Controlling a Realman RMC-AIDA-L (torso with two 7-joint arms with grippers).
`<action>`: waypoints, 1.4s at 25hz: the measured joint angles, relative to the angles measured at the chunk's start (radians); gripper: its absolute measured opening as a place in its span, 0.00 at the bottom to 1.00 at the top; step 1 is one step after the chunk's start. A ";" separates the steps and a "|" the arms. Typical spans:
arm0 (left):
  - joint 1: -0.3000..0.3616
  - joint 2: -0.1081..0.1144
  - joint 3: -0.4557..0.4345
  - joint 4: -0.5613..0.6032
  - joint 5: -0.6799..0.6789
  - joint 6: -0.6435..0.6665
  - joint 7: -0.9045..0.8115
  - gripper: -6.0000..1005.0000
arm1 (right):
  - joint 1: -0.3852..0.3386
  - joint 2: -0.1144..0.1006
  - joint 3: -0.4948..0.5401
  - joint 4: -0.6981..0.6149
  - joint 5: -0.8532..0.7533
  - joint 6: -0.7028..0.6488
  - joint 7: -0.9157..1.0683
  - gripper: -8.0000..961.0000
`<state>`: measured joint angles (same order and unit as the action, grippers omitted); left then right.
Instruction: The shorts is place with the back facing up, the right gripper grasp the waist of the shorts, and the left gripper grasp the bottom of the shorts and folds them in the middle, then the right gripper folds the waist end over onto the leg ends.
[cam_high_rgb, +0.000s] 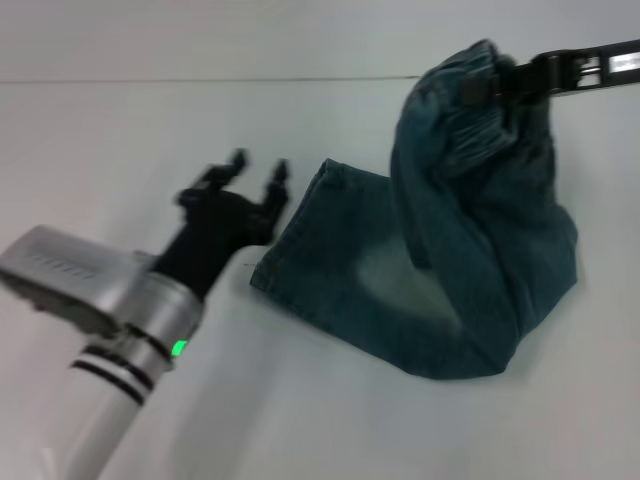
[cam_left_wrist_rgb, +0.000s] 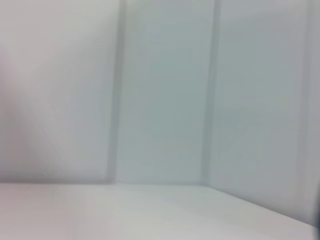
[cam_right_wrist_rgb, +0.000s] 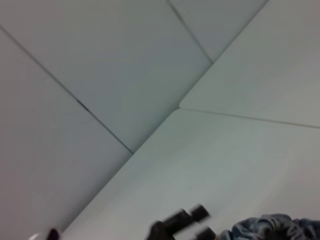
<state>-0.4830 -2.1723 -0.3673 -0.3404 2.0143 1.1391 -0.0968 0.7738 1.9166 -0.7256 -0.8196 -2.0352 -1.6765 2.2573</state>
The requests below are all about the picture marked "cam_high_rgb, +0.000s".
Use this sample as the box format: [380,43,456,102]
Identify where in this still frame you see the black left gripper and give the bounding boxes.
[148,147,293,302]

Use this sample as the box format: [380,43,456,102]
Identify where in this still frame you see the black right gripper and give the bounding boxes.
[461,37,640,106]

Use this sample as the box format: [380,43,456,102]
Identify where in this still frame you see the blue denim shorts with print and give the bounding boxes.
[248,38,581,385]

